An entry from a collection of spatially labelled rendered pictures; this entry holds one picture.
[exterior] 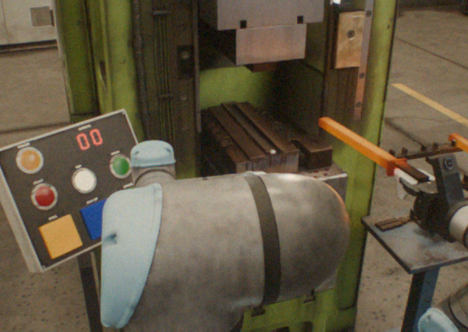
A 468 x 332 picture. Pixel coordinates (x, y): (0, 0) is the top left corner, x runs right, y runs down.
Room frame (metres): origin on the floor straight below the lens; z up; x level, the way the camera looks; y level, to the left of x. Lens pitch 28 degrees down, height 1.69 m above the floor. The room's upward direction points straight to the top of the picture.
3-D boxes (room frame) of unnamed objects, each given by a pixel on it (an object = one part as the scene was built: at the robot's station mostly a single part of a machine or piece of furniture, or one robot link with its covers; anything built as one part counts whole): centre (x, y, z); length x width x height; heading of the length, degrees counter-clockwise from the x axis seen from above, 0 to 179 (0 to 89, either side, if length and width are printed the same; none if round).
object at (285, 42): (1.57, -0.03, 1.32); 0.42 x 0.20 x 0.10; 20
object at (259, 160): (1.57, -0.03, 0.96); 0.42 x 0.20 x 0.09; 20
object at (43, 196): (0.98, 0.41, 1.09); 0.05 x 0.03 x 0.04; 110
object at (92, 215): (1.02, 0.31, 1.01); 0.07 x 0.05 x 0.07; 135
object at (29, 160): (1.01, 0.44, 1.16); 0.05 x 0.03 x 0.04; 110
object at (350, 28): (1.61, -0.36, 1.27); 0.09 x 0.02 x 0.17; 110
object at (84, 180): (1.05, 0.34, 1.09); 0.05 x 0.03 x 0.04; 110
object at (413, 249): (1.44, -0.68, 0.67); 0.40 x 0.30 x 0.02; 108
